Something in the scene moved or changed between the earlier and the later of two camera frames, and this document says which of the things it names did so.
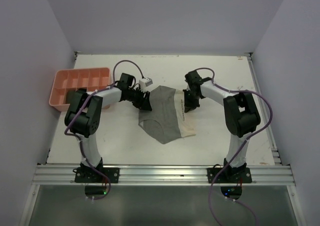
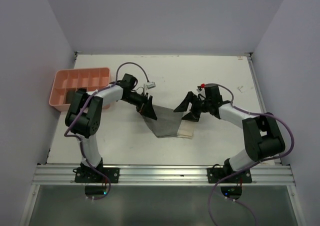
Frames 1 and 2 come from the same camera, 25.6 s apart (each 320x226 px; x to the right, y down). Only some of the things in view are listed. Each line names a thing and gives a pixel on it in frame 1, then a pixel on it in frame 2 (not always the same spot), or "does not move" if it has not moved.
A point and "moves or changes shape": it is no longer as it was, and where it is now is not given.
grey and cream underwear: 168,121 moves or changes shape
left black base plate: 87,174 does not move
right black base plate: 231,175 does not move
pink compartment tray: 66,80 does not move
